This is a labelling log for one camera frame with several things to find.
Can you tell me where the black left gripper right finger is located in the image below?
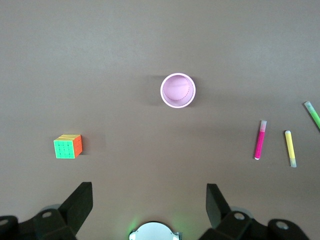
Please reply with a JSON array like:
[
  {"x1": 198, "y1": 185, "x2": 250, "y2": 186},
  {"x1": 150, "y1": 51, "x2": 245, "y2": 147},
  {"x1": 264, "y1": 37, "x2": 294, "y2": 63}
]
[{"x1": 199, "y1": 183, "x2": 313, "y2": 240}]

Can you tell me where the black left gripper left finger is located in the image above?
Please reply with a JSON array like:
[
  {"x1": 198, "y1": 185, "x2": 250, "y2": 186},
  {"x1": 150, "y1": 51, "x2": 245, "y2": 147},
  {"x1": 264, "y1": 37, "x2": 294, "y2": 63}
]
[{"x1": 0, "y1": 181, "x2": 94, "y2": 240}]

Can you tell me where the pink marker with clear cap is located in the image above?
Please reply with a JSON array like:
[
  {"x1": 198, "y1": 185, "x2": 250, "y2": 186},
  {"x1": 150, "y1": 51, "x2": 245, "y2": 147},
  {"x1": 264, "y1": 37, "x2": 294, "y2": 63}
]
[{"x1": 253, "y1": 120, "x2": 268, "y2": 161}]

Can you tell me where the multicoloured puzzle cube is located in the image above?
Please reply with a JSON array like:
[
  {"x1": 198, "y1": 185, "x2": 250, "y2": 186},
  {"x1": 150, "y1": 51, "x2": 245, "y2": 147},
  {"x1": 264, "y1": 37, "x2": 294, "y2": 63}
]
[{"x1": 53, "y1": 134, "x2": 83, "y2": 160}]

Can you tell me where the yellow marker with clear cap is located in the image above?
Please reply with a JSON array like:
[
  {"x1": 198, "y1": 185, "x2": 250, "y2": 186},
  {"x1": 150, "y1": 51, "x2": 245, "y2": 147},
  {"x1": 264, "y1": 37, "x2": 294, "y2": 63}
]
[{"x1": 284, "y1": 130, "x2": 298, "y2": 168}]

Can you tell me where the pink plastic cup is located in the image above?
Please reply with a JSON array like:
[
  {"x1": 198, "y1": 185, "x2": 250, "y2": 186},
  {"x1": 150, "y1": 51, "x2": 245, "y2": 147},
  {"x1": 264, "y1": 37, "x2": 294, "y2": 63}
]
[{"x1": 160, "y1": 72, "x2": 197, "y2": 109}]

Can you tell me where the green marker with clear cap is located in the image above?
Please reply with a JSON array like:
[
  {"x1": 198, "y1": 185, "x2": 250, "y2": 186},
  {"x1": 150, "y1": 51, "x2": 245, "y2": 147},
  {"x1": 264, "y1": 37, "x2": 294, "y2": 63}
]
[{"x1": 303, "y1": 100, "x2": 320, "y2": 130}]

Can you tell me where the brown table cover mat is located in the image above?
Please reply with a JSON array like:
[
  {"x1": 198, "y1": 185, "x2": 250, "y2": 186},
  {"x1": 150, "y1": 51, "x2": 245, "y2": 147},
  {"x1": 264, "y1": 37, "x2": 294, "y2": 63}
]
[{"x1": 0, "y1": 0, "x2": 320, "y2": 240}]

